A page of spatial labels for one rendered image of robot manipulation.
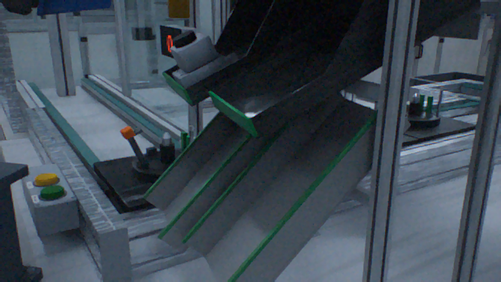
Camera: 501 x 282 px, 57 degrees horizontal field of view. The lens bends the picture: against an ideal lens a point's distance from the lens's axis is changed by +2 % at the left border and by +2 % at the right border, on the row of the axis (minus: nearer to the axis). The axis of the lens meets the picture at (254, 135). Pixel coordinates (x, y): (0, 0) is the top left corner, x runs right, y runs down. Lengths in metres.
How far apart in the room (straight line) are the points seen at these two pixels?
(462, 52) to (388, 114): 6.65
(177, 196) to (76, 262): 0.25
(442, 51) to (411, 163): 5.62
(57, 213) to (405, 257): 0.63
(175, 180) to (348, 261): 0.35
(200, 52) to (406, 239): 0.58
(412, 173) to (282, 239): 0.72
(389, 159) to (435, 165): 0.75
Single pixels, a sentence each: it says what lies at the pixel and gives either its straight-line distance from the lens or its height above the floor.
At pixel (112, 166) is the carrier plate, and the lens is 0.99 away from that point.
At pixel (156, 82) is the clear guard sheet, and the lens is 1.38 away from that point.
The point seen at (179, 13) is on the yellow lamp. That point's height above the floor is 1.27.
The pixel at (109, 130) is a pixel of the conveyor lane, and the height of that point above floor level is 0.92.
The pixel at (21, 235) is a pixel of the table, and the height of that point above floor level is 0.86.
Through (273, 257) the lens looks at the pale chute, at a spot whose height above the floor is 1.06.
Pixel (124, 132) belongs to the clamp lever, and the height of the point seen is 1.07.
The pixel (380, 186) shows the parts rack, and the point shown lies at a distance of 0.49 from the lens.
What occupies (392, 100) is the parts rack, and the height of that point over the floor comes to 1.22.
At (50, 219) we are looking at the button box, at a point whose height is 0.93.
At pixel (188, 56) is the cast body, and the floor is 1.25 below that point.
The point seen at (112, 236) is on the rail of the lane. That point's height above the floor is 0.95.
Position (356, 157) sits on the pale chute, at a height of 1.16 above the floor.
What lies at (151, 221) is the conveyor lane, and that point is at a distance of 0.78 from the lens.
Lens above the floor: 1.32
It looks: 18 degrees down
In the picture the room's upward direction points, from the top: 1 degrees clockwise
